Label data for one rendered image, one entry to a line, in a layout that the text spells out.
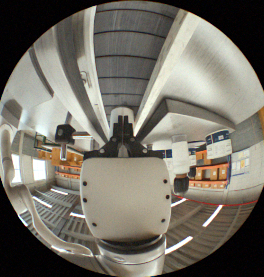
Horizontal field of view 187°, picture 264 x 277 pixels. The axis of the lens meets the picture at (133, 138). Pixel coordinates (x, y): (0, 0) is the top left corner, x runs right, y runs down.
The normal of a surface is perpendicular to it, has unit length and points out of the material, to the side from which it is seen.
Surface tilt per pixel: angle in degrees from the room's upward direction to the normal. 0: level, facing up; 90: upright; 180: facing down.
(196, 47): 0
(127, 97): 0
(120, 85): 0
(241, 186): 90
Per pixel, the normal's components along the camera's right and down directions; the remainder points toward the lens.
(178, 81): 0.04, 0.97
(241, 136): -0.96, -0.04
